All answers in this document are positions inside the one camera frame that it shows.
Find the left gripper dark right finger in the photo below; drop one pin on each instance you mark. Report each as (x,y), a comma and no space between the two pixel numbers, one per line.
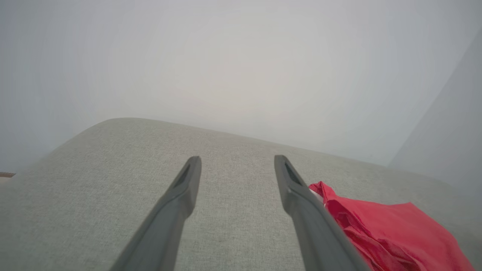
(316,229)

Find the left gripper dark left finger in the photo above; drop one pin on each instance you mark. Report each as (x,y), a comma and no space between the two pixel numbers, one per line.
(165,226)

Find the red garment with white trim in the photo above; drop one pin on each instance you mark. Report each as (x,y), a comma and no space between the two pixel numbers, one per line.
(395,233)

